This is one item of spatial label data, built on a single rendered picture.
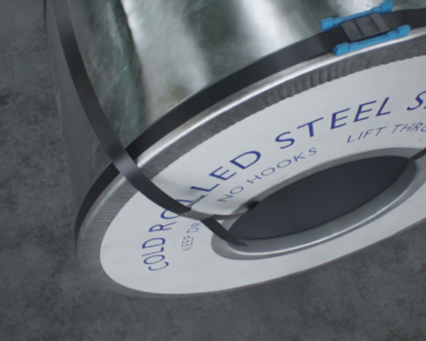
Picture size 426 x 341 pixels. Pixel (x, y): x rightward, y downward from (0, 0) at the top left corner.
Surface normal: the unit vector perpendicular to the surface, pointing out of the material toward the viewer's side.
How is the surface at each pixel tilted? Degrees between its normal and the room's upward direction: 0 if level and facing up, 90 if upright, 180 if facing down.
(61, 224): 0
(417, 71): 90
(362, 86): 90
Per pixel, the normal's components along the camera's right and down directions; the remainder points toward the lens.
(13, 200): -0.07, -0.45
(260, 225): 0.40, -0.53
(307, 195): -0.29, -0.37
